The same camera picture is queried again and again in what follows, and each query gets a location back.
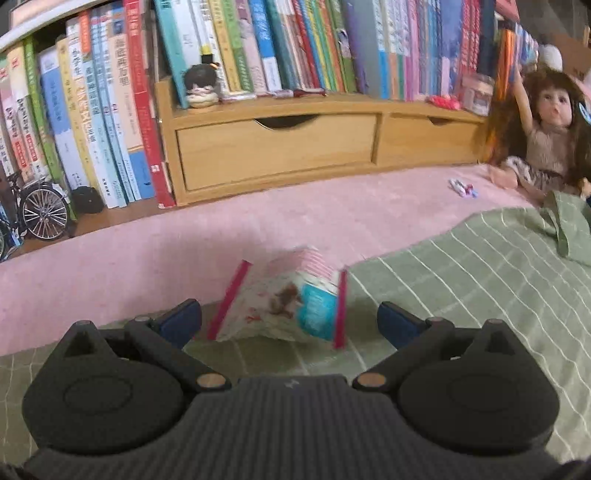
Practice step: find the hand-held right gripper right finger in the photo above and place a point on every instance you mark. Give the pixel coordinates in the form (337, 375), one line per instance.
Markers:
(397, 323)

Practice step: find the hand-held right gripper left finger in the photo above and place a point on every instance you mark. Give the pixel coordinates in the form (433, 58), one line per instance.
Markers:
(182, 321)

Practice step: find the pink-edged zip bag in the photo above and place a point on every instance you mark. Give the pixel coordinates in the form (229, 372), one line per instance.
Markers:
(277, 300)

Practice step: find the row of upright books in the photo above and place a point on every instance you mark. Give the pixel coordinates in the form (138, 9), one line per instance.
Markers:
(92, 115)

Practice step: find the row of books on organizer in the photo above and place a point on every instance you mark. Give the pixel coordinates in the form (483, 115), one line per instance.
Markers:
(323, 41)

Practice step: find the row of thin picture books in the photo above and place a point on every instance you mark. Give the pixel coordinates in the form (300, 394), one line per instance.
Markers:
(512, 50)

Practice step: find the green checked cloth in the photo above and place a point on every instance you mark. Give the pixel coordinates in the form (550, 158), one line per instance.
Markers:
(461, 286)

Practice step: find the pink blanket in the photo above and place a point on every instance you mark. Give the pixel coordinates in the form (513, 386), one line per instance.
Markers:
(231, 230)

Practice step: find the small pink clip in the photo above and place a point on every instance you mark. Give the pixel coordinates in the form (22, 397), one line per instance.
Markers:
(461, 188)

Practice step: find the small black object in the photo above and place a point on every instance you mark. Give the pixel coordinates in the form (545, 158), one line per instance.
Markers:
(87, 201)

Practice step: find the miniature bicycle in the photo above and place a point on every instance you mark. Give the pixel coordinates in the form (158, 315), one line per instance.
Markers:
(44, 212)

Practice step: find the wooden drawer organizer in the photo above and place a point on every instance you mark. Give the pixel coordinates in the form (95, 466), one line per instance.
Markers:
(277, 147)

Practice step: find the red pink hair clips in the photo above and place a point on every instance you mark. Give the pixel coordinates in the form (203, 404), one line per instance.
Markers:
(443, 101)

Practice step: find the black-haired figurine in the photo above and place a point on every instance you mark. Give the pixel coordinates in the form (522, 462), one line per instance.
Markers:
(203, 83)

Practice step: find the small clear plastic box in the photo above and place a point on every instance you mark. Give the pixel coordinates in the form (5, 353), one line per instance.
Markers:
(478, 94)

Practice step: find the long-haired doll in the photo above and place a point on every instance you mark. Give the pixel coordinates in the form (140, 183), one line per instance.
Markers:
(549, 110)

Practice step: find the brown cardboard box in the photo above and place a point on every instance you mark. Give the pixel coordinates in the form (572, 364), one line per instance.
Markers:
(572, 55)

